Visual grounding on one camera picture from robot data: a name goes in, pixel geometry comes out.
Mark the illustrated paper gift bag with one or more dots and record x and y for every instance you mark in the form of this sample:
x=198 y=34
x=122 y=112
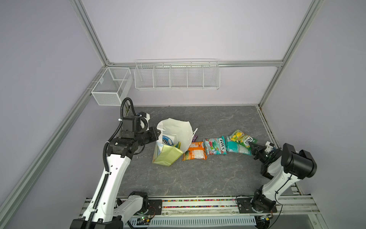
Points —
x=182 y=130

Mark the white mesh box basket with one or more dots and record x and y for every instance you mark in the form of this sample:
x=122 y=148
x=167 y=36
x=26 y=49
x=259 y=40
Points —
x=113 y=86

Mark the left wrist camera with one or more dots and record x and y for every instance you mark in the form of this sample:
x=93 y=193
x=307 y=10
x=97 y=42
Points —
x=144 y=120

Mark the purple M&M's packet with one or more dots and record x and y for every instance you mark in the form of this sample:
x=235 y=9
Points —
x=194 y=138

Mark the long white wire basket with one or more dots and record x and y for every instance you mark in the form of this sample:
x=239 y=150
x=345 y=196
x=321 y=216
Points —
x=177 y=74

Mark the blue M&M's packet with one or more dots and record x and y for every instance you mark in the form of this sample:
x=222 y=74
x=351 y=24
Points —
x=168 y=140

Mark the green snack bag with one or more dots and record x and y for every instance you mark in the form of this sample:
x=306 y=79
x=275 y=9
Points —
x=178 y=145

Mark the teal Fox's candy bag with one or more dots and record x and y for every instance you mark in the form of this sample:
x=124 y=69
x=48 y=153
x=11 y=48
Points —
x=234 y=147

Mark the Fox's mint blossom candy bag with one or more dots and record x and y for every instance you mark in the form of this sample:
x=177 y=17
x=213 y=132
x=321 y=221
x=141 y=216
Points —
x=215 y=146

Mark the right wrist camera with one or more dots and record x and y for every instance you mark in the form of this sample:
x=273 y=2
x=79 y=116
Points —
x=269 y=147

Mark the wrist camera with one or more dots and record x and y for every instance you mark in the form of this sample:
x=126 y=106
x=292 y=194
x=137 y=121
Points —
x=144 y=120
x=269 y=147

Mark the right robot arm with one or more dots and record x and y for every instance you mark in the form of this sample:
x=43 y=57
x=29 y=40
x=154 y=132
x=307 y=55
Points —
x=284 y=167

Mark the orange Fox's candy bag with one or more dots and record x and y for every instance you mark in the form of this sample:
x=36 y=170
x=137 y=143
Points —
x=195 y=151

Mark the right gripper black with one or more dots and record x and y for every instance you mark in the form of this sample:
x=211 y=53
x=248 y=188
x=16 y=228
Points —
x=256 y=151

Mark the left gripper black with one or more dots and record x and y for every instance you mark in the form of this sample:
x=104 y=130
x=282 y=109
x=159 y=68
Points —
x=154 y=136

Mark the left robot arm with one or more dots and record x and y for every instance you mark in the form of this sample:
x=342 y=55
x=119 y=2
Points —
x=103 y=213

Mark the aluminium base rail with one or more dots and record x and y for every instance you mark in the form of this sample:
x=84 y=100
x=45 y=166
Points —
x=206 y=212

